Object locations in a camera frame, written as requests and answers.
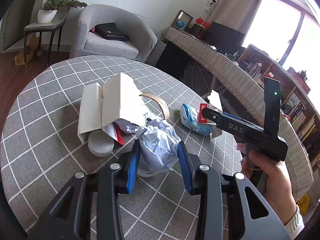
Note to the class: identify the potted plant in white pot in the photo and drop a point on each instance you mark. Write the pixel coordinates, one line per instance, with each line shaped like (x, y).
(46, 15)

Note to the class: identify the white torn cardboard box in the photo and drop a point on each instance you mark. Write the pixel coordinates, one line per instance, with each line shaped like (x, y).
(117, 100)

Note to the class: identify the small white desk object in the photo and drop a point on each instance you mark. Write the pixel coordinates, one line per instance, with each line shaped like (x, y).
(212, 47)

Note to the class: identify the white round lid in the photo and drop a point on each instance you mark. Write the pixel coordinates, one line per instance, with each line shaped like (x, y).
(100, 145)

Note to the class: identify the wooden bookshelf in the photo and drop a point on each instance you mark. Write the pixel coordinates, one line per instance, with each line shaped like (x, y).
(246, 53)

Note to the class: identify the red cloth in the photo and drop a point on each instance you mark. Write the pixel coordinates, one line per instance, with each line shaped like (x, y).
(92, 30)

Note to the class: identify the white computer case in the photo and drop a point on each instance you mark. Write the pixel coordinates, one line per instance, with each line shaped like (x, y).
(156, 52)

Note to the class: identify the brown tape roll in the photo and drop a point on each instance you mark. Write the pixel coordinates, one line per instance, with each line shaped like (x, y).
(165, 110)

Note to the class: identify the yellow plastic bag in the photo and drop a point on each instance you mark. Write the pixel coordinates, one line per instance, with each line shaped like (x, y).
(303, 203)

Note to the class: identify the torn red and white carton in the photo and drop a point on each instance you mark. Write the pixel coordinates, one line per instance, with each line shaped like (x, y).
(216, 100)

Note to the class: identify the grey door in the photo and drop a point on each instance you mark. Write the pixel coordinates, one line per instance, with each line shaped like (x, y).
(17, 30)

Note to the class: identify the person's right hand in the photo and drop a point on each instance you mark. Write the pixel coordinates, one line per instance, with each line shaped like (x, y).
(277, 185)

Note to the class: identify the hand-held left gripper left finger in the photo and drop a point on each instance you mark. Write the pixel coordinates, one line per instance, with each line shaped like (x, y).
(133, 165)

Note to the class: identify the window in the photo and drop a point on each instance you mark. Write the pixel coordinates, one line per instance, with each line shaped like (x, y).
(275, 30)

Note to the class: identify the small red flags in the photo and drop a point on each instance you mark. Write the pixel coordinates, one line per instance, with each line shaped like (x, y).
(200, 20)

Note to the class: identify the blue and white tissue packet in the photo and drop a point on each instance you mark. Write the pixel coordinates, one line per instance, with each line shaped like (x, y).
(192, 120)

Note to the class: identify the beige curtain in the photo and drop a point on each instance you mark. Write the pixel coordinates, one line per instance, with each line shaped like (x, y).
(237, 2)

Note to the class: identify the brown wooden box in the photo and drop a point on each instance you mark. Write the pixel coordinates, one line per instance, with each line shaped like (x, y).
(198, 31)

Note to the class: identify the long desk with cloth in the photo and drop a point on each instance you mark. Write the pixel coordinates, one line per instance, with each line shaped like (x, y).
(225, 65)

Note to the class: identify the dark teapot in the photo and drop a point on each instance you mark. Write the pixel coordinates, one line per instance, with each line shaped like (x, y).
(303, 74)

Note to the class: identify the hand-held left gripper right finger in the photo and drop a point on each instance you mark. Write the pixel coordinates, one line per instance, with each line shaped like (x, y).
(183, 170)

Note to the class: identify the grey line-patterned rug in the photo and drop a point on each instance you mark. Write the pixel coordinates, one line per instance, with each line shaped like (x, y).
(197, 77)

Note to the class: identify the grey checked tablecloth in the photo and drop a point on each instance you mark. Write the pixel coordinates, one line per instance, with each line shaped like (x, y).
(62, 170)

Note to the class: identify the row of books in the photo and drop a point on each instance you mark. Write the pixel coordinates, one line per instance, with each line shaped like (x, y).
(298, 115)

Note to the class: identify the wooden picture frame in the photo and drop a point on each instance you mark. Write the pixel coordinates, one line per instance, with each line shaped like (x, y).
(186, 17)

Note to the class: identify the black handbag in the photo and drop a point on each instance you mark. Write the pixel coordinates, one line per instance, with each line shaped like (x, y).
(110, 31)

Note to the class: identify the bluish paper ball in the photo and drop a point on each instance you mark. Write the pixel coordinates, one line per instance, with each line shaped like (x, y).
(160, 145)

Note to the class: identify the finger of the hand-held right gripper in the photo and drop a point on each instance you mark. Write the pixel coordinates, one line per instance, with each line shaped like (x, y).
(212, 117)

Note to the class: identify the white security camera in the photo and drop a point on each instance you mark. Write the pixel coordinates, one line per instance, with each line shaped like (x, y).
(212, 3)

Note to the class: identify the grey armchair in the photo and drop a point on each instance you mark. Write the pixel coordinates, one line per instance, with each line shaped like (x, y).
(112, 47)

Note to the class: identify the crumpled white paper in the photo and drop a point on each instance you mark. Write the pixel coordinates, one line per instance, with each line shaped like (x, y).
(125, 125)

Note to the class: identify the flat red and white carton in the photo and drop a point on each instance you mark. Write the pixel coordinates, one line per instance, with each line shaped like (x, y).
(117, 135)

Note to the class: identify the grey dining chair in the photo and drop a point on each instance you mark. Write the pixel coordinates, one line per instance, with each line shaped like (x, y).
(45, 26)

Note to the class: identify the black monitor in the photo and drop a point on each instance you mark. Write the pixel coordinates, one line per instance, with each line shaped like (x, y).
(222, 35)

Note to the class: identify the glass jar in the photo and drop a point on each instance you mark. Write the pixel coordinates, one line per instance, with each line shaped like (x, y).
(256, 70)

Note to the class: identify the small blue globe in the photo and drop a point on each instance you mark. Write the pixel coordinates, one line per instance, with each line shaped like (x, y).
(180, 23)

